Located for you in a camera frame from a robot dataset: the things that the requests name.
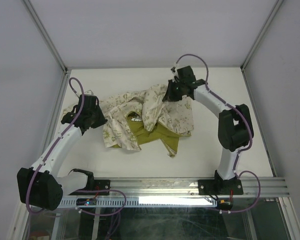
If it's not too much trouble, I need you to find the cream green-printed hooded jacket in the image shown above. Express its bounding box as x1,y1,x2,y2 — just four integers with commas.
62,83,195,159

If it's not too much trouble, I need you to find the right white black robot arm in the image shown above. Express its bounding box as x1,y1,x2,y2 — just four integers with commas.
163,66,254,196

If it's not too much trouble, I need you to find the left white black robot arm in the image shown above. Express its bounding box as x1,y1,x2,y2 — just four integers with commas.
17,94,107,211

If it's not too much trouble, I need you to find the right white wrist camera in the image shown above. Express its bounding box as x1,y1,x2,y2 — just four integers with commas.
170,62,179,78

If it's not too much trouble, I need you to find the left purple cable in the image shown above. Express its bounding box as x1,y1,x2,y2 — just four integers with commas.
24,77,127,240

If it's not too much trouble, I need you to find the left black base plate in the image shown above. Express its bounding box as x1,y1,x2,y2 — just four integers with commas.
69,178,111,196

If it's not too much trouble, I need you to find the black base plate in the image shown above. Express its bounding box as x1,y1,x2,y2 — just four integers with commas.
69,178,111,196
197,178,244,196

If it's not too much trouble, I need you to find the left aluminium frame post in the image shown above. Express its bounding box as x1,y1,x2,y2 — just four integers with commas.
21,0,68,90

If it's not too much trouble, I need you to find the aluminium frame post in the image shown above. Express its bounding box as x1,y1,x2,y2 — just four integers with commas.
239,0,286,76
21,0,68,90

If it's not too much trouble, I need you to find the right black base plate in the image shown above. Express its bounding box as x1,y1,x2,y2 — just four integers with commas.
197,178,244,196

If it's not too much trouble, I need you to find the white slotted cable duct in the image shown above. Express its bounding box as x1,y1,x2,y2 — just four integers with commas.
58,196,217,209

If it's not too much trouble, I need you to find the right aluminium frame post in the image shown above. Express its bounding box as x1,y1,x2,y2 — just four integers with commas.
239,0,286,76

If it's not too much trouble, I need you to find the aluminium mounting rail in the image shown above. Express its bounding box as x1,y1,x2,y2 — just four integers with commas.
108,177,290,198

